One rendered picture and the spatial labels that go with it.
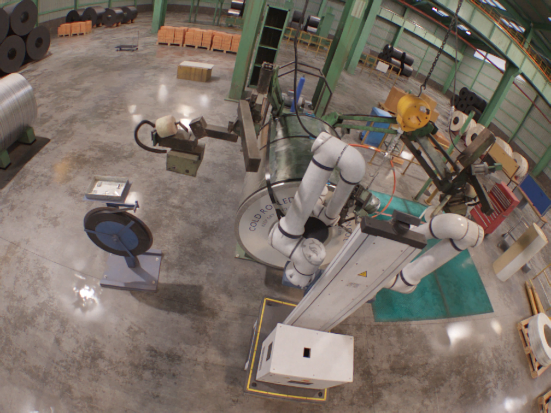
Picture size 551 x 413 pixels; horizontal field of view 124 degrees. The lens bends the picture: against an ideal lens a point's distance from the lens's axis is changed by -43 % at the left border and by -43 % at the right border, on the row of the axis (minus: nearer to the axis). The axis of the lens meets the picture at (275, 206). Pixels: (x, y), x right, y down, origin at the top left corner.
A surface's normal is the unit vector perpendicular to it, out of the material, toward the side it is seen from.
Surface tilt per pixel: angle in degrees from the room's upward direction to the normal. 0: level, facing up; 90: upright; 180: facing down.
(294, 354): 0
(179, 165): 90
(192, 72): 90
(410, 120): 90
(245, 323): 0
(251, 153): 4
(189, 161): 90
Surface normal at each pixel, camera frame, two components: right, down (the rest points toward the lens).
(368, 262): -0.15, 0.66
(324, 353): 0.25, -0.69
